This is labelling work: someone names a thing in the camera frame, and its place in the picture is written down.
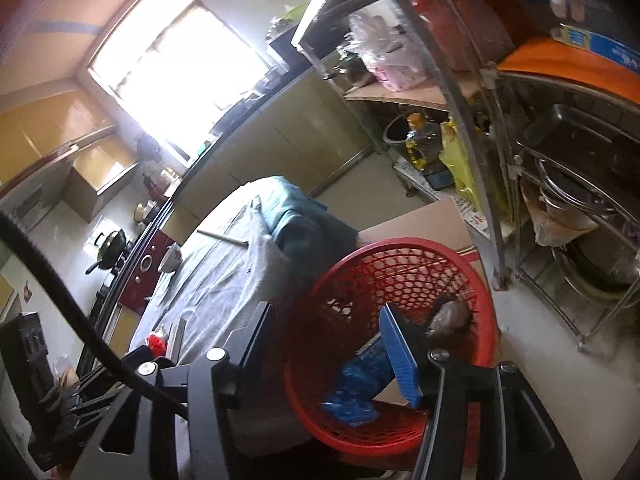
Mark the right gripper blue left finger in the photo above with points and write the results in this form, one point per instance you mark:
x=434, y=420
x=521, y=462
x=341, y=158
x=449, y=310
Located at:
x=246, y=354

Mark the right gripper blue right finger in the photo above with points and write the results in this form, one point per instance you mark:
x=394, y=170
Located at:
x=407, y=347

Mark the blue plastic bag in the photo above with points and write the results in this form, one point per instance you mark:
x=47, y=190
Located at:
x=361, y=379

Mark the clear plastic tray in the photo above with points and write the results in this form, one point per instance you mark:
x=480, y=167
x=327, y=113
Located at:
x=175, y=339

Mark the dark plastic bag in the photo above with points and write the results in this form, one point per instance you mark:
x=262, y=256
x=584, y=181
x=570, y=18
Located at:
x=449, y=315

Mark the red plastic bag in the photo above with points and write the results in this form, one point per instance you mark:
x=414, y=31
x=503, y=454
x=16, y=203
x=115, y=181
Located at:
x=157, y=343

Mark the kitchen window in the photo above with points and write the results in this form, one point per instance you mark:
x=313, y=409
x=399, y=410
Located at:
x=176, y=69

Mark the person's left hand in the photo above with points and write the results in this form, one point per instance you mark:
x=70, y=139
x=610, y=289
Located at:
x=66, y=378

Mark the red plastic waste basket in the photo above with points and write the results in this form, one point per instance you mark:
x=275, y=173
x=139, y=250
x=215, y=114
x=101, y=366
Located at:
x=341, y=313

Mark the grey tablecloth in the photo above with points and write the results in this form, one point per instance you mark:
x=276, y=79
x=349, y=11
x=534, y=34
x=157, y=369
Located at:
x=216, y=290

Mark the dark red built-in oven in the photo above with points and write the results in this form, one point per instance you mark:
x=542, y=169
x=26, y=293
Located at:
x=140, y=286

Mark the white ceramic bowl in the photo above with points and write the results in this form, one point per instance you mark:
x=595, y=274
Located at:
x=171, y=260

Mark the long bamboo stick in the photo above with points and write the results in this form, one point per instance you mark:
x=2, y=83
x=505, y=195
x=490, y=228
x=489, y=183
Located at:
x=223, y=238

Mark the cardboard sheet on floor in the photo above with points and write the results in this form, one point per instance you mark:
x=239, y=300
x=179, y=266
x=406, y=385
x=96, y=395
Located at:
x=440, y=222

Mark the blue under cloth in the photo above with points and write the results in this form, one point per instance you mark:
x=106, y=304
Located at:
x=303, y=229

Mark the black wok with lid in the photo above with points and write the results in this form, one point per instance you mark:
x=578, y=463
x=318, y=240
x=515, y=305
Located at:
x=110, y=248

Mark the yellow plastic bag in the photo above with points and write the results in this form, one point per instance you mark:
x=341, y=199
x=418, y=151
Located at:
x=454, y=156

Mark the yellow base cabinets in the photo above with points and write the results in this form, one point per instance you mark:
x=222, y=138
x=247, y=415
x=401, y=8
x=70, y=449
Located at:
x=305, y=132

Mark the metal storage rack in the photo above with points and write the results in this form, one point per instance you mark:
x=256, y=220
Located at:
x=545, y=96

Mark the pink white plastic bag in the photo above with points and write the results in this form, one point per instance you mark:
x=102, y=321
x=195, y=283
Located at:
x=388, y=55

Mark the yellow wall cabinets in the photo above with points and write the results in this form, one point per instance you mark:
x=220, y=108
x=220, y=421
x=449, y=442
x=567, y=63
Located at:
x=63, y=147

